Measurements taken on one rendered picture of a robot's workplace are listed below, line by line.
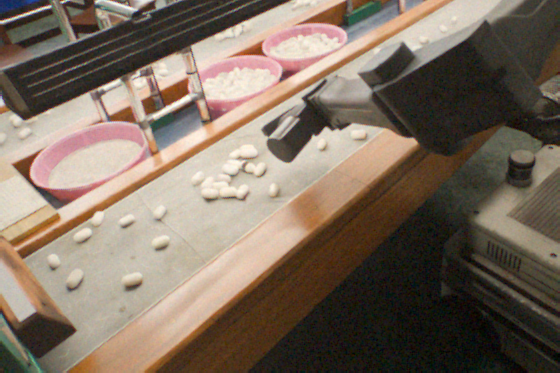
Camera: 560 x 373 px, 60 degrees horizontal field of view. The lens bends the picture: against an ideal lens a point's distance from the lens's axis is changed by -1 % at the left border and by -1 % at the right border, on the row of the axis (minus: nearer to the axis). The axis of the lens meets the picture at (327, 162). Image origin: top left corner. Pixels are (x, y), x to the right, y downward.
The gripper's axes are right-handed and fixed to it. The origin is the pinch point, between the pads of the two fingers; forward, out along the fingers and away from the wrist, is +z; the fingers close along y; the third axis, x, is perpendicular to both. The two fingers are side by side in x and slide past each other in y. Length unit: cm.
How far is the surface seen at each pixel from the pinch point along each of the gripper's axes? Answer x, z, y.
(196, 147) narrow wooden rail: -8.5, 18.5, 7.0
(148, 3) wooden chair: -117, 197, -93
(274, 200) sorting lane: 10.1, -1.3, 7.7
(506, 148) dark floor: 60, 52, -131
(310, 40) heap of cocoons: -21, 36, -54
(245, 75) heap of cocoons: -20.8, 35.5, -25.2
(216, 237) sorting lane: 9.3, -0.2, 21.4
